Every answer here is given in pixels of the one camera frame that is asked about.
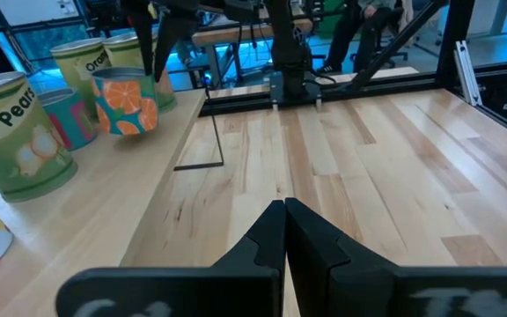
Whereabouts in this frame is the green can with peach print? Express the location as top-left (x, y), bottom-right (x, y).
top-left (102, 31), bottom-right (178, 114)

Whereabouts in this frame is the green cabinet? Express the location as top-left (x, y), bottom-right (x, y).
top-left (317, 0), bottom-right (347, 36)

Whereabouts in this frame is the wooden shelf with black frame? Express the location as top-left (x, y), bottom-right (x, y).
top-left (0, 85), bottom-right (226, 317)

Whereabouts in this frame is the teal can with pink letters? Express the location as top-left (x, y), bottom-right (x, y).
top-left (37, 86), bottom-right (99, 151)

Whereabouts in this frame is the wooden workbench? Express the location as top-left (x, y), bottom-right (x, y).
top-left (191, 17), bottom-right (314, 89)

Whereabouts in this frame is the person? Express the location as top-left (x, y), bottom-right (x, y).
top-left (321, 0), bottom-right (407, 75)

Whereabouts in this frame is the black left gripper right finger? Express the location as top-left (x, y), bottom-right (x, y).
top-left (284, 197), bottom-right (507, 317)

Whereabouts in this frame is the white board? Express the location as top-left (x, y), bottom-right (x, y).
top-left (0, 0), bottom-right (78, 26)

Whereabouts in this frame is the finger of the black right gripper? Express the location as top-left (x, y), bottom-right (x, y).
top-left (153, 0), bottom-right (202, 84)
top-left (120, 0), bottom-right (158, 77)

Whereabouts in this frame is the teal can with orange slices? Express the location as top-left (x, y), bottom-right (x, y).
top-left (91, 66), bottom-right (159, 136)

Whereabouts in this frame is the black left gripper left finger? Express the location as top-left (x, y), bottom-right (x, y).
top-left (55, 199), bottom-right (288, 317)

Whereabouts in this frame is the silver aluminium bracket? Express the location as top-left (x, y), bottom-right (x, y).
top-left (454, 40), bottom-right (483, 107)

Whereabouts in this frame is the green Pears can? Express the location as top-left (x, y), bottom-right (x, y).
top-left (0, 70), bottom-right (78, 203)

